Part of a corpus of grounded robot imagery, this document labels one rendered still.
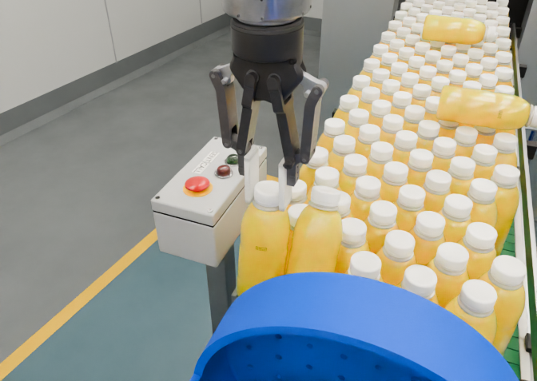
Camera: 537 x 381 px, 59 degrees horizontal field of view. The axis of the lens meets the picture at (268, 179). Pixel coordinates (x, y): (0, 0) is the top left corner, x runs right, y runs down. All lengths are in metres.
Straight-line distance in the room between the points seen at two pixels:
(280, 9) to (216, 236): 0.35
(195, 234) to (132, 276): 1.50
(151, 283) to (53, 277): 0.43
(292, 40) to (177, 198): 0.31
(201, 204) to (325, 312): 0.36
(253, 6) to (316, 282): 0.25
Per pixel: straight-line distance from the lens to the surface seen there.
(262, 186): 0.61
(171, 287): 2.10
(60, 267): 2.33
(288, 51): 0.49
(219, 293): 0.90
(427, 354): 0.36
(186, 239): 0.71
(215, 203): 0.68
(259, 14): 0.47
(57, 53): 3.67
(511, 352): 0.83
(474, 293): 0.63
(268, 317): 0.38
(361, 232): 0.67
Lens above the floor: 1.51
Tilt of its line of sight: 34 degrees down
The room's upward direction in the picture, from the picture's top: straight up
